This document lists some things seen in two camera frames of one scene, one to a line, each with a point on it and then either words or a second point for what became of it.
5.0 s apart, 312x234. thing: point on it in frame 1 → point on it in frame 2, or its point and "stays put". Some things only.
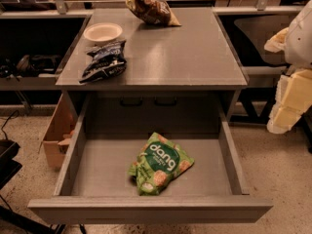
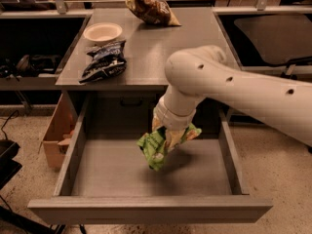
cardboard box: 58,132 stays put
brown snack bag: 151,11 stays put
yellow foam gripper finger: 278,41 → 170,118
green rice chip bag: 157,162 → 152,144
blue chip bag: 107,62 stays put
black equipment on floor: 12,222 stays put
